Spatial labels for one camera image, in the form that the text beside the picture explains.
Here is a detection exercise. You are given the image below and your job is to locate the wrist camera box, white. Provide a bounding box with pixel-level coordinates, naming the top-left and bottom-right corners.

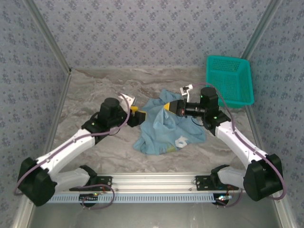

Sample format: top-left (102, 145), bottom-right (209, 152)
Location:
top-left (118, 93), bottom-right (137, 105)
top-left (180, 85), bottom-right (195, 102)

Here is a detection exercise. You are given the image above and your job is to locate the aluminium corner post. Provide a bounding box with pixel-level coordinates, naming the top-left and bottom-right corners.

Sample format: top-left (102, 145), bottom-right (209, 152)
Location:
top-left (241, 0), bottom-right (285, 60)
top-left (23, 0), bottom-right (72, 75)

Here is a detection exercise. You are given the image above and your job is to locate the small circuit board bracket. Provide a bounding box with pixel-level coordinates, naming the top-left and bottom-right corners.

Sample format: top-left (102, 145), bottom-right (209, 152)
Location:
top-left (79, 193), bottom-right (98, 205)
top-left (213, 194), bottom-right (235, 205)

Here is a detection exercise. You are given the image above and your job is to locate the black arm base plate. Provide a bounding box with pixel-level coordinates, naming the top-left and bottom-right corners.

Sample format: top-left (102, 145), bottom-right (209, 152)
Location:
top-left (195, 175), bottom-right (239, 191)
top-left (69, 176), bottom-right (113, 191)

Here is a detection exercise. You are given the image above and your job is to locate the aluminium table side rail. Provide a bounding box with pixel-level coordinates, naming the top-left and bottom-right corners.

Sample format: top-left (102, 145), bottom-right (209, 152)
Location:
top-left (38, 70), bottom-right (72, 169)
top-left (246, 104), bottom-right (273, 173)

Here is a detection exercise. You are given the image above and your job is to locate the left wrist camera box, white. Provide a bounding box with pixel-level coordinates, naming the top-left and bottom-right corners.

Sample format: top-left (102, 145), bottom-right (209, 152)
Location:
top-left (118, 93), bottom-right (137, 105)

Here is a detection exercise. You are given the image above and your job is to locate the right wrist camera box, white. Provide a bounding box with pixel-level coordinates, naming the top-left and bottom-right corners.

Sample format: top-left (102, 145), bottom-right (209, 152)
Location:
top-left (180, 85), bottom-right (195, 102)

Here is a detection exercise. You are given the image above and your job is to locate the pale blue slotted cable duct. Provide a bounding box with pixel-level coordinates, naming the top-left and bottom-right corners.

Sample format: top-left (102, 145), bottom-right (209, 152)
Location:
top-left (46, 193), bottom-right (216, 204)

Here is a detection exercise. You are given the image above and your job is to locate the aluminium frame leg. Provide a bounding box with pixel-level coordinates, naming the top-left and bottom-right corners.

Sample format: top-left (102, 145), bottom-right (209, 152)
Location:
top-left (10, 197), bottom-right (36, 228)
top-left (270, 197), bottom-right (296, 228)

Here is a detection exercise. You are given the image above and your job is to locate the aluminium cross rail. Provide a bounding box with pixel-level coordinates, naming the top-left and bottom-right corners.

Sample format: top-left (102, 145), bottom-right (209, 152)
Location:
top-left (53, 172), bottom-right (285, 193)

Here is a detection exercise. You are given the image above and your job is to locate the light blue t-shirt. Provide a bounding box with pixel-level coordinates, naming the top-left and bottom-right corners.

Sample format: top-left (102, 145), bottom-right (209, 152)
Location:
top-left (133, 88), bottom-right (207, 155)

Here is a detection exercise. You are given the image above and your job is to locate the teal plastic mesh basket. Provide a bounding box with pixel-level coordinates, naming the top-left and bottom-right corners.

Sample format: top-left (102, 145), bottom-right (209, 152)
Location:
top-left (205, 55), bottom-right (255, 110)

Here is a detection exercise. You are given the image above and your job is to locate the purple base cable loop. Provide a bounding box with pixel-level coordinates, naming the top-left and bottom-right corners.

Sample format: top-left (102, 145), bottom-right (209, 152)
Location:
top-left (81, 179), bottom-right (115, 210)
top-left (215, 185), bottom-right (244, 209)

